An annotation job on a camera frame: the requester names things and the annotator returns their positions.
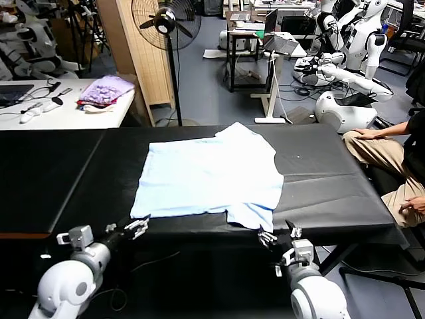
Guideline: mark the black tripod stands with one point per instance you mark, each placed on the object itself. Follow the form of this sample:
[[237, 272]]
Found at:
[[93, 30]]

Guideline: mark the white grey background robot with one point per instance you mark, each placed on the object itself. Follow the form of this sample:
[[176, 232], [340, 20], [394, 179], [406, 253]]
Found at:
[[36, 40]]

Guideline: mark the person's right hand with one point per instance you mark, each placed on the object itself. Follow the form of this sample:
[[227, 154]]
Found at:
[[367, 134]]

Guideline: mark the small silver device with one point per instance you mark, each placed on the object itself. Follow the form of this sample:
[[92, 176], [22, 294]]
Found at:
[[66, 90]]

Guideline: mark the white handheld controller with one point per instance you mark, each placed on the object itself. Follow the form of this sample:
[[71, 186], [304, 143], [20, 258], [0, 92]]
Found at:
[[26, 116], [49, 106]]

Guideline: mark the black wooden-edged table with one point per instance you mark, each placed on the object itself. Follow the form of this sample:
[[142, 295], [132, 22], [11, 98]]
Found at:
[[33, 182]]

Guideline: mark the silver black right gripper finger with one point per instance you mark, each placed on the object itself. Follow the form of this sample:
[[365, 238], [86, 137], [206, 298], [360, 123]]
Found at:
[[266, 238], [295, 231]]

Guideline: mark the light wooden partition panel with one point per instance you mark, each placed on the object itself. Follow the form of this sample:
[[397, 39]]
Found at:
[[146, 60]]

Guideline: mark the purple folded garment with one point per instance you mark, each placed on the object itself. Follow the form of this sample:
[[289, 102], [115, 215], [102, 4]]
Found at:
[[104, 89]]

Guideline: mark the person's right forearm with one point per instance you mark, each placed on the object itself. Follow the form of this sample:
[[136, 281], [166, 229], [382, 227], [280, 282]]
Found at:
[[395, 129]]

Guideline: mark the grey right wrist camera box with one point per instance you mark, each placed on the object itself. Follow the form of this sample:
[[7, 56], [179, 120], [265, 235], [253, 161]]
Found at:
[[302, 251]]

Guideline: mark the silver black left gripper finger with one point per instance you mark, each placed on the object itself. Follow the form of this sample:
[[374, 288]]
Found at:
[[111, 228], [137, 227]]

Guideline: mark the dark laptop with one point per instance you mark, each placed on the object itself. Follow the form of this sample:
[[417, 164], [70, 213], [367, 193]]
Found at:
[[11, 93]]

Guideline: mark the khaki trousers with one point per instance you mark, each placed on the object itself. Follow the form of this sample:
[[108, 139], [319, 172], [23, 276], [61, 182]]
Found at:
[[378, 151]]

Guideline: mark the cream folded cloth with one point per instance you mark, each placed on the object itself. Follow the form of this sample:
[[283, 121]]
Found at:
[[99, 109]]

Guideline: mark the white tape roll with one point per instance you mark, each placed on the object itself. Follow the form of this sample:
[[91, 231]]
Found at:
[[239, 24]]

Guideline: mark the slim white humanoid robot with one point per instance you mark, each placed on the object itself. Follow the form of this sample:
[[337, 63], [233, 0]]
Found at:
[[330, 23]]

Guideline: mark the black computer mouse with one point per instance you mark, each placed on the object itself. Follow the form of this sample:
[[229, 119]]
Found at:
[[57, 100]]

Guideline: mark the light blue T-shirt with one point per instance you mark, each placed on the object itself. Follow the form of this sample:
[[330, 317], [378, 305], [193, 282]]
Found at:
[[206, 172]]

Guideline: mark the black office chair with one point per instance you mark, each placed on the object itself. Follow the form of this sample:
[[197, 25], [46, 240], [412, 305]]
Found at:
[[403, 36]]

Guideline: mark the grey floor mat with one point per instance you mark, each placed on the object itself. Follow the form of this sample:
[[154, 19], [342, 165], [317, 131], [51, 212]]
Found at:
[[297, 114]]

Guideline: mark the black standing fan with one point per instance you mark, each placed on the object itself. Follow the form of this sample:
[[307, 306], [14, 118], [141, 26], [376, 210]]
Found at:
[[166, 20]]

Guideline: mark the white table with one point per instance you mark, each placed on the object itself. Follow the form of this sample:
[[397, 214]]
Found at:
[[66, 116]]

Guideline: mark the black table cover sheet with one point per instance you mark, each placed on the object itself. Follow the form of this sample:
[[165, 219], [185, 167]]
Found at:
[[315, 186]]

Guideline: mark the white standing desk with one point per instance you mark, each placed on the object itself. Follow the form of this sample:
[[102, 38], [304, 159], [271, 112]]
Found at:
[[270, 86]]

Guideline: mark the person's left hand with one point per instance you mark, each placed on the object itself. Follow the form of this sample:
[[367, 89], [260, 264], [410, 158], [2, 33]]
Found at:
[[417, 204]]

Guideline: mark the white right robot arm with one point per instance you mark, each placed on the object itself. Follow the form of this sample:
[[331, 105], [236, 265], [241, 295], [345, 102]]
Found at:
[[315, 299]]

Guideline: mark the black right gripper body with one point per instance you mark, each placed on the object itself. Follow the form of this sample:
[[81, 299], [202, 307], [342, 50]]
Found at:
[[280, 247]]

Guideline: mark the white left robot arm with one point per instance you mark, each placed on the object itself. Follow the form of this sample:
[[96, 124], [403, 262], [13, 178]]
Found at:
[[63, 289]]

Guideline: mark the open grey laptop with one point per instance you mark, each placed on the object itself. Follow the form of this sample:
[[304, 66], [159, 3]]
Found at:
[[277, 40]]

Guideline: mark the lying white robot arm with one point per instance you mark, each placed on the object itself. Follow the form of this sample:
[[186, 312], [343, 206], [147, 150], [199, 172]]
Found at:
[[348, 78]]

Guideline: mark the white rounded device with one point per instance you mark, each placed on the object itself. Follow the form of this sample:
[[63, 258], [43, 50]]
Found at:
[[224, 39]]

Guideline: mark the large white humanoid robot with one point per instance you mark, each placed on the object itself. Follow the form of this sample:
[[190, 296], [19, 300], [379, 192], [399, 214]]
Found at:
[[362, 36]]

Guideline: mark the black metal floor frame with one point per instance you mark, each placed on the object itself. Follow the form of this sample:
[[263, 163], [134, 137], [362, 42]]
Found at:
[[375, 273]]

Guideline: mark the black seat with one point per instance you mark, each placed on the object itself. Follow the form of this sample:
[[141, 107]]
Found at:
[[385, 179]]

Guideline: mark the person's black shirt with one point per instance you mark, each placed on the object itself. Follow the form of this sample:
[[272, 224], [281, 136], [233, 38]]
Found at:
[[416, 149]]

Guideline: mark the white floor sheet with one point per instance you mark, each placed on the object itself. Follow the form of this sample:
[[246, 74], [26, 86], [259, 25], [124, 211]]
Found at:
[[214, 54]]

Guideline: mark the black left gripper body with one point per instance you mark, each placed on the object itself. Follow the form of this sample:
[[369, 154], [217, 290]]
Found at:
[[116, 239]]

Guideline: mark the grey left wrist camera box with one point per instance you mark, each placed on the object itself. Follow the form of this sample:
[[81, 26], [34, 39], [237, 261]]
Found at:
[[79, 236]]

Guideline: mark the black small desk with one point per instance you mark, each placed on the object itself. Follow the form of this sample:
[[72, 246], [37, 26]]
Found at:
[[240, 43]]

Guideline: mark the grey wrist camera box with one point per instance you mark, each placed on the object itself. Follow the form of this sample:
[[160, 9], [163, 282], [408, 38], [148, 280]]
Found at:
[[79, 236], [302, 251]]

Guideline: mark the white rounded robot base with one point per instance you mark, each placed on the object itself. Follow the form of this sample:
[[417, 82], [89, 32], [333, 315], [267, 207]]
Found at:
[[342, 114]]

